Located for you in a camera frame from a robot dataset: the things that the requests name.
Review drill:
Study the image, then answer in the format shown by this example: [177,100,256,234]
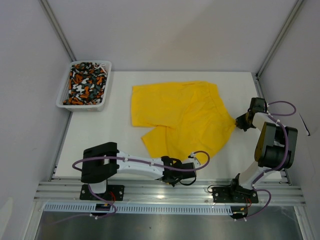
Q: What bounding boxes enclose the yellow shorts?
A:
[131,81,236,160]

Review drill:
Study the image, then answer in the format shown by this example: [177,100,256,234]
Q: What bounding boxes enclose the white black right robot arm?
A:
[228,97,298,202]

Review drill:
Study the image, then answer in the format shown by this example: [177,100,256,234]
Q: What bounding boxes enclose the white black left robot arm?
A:
[81,142,197,200]

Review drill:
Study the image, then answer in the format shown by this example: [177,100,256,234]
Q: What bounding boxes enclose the camouflage patterned shorts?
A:
[62,62,108,106]

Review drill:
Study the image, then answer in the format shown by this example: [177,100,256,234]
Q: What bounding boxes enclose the white plastic basket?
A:
[56,60,112,112]

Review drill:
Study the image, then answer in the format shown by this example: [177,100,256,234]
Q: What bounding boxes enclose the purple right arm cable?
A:
[233,100,298,222]

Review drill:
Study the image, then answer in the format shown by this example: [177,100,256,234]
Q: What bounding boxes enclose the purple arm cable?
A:
[53,150,211,223]
[233,100,298,222]

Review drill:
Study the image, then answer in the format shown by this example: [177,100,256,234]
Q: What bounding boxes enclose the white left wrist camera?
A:
[187,152,201,168]

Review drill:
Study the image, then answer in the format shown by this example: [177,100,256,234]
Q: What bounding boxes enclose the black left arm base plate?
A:
[79,184,125,202]

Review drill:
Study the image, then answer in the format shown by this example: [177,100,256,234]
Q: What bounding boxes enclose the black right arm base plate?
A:
[211,185,259,204]

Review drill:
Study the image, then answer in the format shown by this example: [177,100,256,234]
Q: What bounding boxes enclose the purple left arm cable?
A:
[53,150,211,223]

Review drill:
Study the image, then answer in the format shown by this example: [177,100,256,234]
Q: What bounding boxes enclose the white slotted cable duct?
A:
[43,202,233,216]

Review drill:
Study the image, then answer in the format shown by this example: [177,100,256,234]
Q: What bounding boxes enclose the aluminium corner post right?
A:
[255,0,307,81]

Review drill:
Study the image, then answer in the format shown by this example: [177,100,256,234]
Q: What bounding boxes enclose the aluminium corner post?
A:
[38,0,76,62]
[255,0,307,81]

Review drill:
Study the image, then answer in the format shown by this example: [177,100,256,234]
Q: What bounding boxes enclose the aluminium corner post left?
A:
[38,0,76,62]

